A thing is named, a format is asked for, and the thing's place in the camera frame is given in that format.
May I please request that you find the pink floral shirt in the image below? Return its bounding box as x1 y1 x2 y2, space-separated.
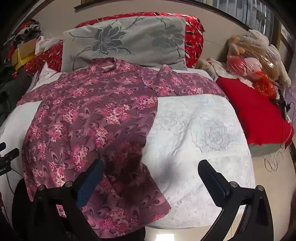
18 58 224 238

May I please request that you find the pile of clothes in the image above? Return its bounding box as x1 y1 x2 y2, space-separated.
9 19 41 46

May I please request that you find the black bag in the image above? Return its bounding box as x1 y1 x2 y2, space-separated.
1 67 32 125

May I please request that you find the red blanket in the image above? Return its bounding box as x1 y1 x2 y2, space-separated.
216 77 294 147

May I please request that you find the white quilted bedspread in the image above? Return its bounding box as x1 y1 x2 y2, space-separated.
1 73 255 229

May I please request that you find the grey floral pillow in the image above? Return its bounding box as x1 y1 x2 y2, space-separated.
61 16 187 72

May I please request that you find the red patterned pillow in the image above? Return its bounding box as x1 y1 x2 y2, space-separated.
76 12 205 68

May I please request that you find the window with metal bars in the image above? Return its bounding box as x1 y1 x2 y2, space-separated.
198 0 274 41

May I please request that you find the black cable on floor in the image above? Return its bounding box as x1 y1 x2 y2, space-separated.
262 87 293 173

